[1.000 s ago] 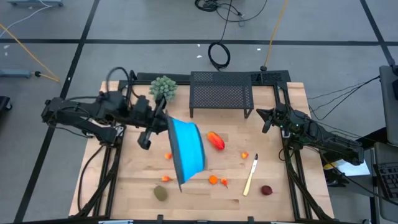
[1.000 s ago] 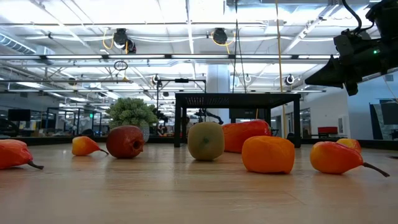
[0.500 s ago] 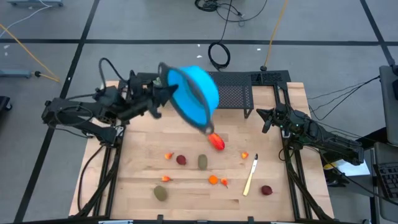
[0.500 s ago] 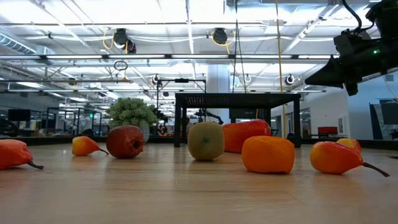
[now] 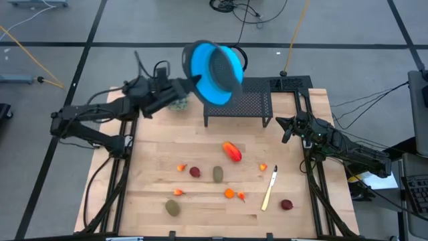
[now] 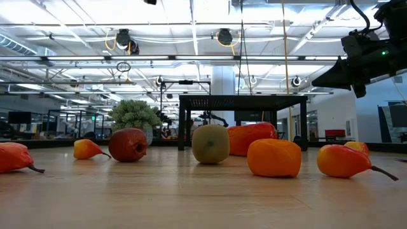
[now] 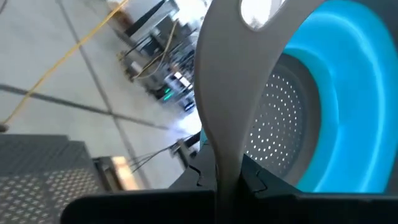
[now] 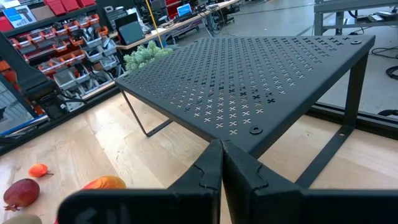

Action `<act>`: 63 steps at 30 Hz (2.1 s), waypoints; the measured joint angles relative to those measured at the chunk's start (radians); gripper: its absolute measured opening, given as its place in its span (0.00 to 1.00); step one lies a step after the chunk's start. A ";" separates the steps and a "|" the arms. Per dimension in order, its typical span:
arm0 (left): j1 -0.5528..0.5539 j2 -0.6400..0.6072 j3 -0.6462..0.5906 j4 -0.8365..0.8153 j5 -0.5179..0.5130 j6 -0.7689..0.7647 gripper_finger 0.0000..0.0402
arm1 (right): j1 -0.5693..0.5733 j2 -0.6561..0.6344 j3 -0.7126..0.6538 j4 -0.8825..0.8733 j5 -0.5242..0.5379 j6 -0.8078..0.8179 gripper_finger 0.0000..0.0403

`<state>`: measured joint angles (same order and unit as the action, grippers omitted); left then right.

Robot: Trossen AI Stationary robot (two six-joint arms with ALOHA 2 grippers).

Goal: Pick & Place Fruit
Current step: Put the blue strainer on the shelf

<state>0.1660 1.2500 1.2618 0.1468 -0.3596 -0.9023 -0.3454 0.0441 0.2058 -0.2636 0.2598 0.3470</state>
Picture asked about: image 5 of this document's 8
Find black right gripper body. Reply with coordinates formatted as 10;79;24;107
288;111;315;145

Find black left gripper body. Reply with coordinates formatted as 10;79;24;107
144;78;195;118

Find blue collapsible colander bowl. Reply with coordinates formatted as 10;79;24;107
181;39;245;108

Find red-orange mango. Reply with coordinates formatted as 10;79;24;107
222;141;243;163

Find brown-green kiwi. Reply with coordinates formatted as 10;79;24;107
165;199;181;218
212;165;224;184

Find black perforated metal stand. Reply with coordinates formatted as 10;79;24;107
203;77;274;129

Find white sheet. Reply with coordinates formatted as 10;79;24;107
362;170;399;191

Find black desk leg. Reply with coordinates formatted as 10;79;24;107
387;137;419;158

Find grey curved panel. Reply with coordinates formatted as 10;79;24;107
407;69;428;158

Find black keyboard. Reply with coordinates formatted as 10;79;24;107
401;173;428;215

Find grey desk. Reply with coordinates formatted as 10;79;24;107
401;152;428;240

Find grey stand base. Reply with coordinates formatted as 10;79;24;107
7;0;70;8
0;74;35;84

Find black caster base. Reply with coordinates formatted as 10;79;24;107
0;102;14;121

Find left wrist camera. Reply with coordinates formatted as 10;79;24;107
154;66;170;88

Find black metal table frame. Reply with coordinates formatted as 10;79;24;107
80;75;360;240

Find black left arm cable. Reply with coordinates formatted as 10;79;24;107
133;50;172;81

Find black cable with coil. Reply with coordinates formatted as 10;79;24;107
232;0;251;73

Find knife with cream handle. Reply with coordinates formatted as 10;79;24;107
260;165;279;212

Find black cable bundle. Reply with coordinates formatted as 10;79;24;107
209;0;289;25

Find yellow cable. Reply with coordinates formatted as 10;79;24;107
0;25;65;89
280;0;311;77

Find thin black cables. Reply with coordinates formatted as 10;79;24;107
330;81;409;131

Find black looped cable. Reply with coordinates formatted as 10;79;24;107
82;155;113;229

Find white cable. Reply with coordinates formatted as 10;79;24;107
0;0;56;42

